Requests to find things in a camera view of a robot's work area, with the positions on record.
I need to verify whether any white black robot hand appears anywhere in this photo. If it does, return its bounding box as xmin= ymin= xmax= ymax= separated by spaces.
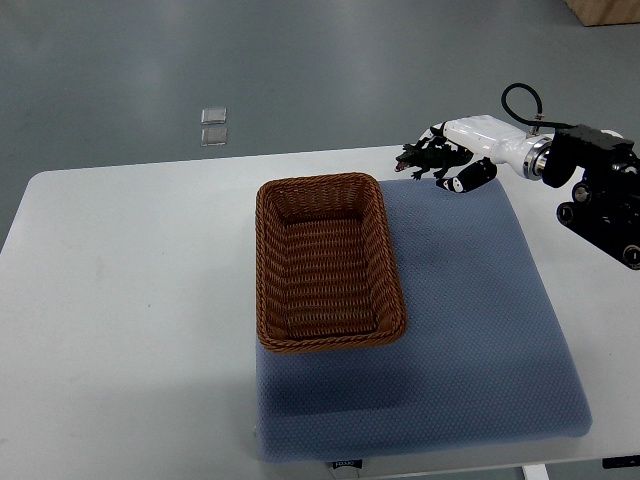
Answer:
xmin=422 ymin=115 xmax=553 ymax=193

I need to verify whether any dark toy crocodile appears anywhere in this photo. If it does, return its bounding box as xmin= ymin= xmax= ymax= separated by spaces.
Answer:
xmin=395 ymin=139 xmax=474 ymax=180

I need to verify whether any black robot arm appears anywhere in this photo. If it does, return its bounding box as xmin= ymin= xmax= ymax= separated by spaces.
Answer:
xmin=501 ymin=83 xmax=639 ymax=270

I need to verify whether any brown wicker basket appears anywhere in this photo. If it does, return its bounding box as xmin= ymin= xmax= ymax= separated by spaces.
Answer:
xmin=255 ymin=173 xmax=408 ymax=354

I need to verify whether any wooden box corner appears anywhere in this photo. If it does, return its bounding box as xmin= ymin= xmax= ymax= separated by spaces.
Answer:
xmin=565 ymin=0 xmax=640 ymax=27

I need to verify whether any blue grey foam mat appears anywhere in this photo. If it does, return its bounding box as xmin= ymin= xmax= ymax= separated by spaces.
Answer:
xmin=256 ymin=179 xmax=592 ymax=462

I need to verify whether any upper metal floor plate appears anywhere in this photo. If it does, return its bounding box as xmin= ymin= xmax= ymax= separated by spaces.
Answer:
xmin=200 ymin=107 xmax=227 ymax=125

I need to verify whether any white table leg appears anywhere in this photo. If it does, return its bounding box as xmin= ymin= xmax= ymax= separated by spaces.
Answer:
xmin=522 ymin=464 xmax=549 ymax=480

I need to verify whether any black table control panel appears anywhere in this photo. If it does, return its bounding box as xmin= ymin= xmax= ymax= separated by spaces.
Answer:
xmin=602 ymin=455 xmax=640 ymax=470

